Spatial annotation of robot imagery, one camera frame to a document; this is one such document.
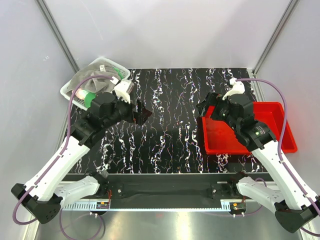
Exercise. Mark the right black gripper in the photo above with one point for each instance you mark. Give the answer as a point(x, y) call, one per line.
point(212, 99)

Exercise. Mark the pink towel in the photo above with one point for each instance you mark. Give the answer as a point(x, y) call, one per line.
point(81, 94)

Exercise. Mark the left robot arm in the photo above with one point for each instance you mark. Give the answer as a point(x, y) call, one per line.
point(42, 196)

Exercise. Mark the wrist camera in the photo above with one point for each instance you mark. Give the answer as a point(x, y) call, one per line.
point(123, 90)
point(237, 88)

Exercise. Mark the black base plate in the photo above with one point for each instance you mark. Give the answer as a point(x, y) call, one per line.
point(122, 190)

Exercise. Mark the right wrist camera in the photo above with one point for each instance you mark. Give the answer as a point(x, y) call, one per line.
point(237, 88)

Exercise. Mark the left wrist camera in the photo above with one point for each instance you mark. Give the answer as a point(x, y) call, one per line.
point(123, 90)

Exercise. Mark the grey towel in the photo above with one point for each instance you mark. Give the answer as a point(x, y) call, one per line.
point(79, 76)

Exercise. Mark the green towel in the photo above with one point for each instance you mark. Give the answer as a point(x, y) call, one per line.
point(90, 97)

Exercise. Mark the red plastic tray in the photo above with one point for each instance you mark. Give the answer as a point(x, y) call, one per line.
point(220, 138)

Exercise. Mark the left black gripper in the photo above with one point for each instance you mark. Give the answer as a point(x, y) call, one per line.
point(140, 117)

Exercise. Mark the white slotted cable duct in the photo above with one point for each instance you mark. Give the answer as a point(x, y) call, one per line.
point(90, 205)

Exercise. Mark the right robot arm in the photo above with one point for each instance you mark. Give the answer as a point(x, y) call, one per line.
point(294, 204)

